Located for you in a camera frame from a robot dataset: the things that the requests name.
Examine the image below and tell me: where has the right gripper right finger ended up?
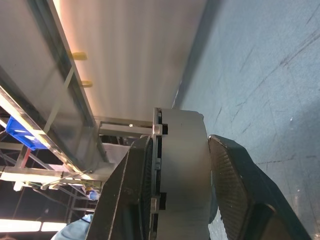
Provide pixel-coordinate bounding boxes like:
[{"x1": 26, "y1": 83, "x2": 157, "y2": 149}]
[{"x1": 207, "y1": 134, "x2": 314, "y2": 240}]

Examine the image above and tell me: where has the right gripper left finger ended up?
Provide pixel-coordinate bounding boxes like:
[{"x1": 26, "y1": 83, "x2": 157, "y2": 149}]
[{"x1": 85, "y1": 134, "x2": 157, "y2": 240}]

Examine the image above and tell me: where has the silver motor stator housing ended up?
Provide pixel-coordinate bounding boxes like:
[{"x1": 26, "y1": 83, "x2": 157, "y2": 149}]
[{"x1": 156, "y1": 107, "x2": 214, "y2": 240}]

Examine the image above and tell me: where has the white cloth sheet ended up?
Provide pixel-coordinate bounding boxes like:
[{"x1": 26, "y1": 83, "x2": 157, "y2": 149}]
[{"x1": 101, "y1": 143, "x2": 131, "y2": 166}]

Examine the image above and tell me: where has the person in blue clothing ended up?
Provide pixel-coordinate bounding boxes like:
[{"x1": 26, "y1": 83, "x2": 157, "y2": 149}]
[{"x1": 53, "y1": 213, "x2": 95, "y2": 240}]

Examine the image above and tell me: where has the white ceiling light tube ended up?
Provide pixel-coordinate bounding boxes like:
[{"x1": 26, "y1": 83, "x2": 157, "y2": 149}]
[
  {"x1": 0, "y1": 218, "x2": 42, "y2": 233},
  {"x1": 40, "y1": 220, "x2": 68, "y2": 233}
]

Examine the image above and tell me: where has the blue plastic table cover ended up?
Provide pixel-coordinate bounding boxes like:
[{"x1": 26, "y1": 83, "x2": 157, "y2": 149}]
[{"x1": 171, "y1": 0, "x2": 320, "y2": 240}]

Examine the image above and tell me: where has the blue plastic bin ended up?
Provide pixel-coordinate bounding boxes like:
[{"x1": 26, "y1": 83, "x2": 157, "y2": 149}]
[{"x1": 5, "y1": 115, "x2": 50, "y2": 152}]

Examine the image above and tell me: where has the silver metal frame structure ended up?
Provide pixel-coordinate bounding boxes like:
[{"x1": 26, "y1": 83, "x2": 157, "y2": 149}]
[{"x1": 0, "y1": 84, "x2": 155, "y2": 221}]

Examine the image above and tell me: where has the grey aluminium panel rail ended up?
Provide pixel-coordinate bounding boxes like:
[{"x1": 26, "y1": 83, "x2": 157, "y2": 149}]
[{"x1": 31, "y1": 0, "x2": 111, "y2": 164}]

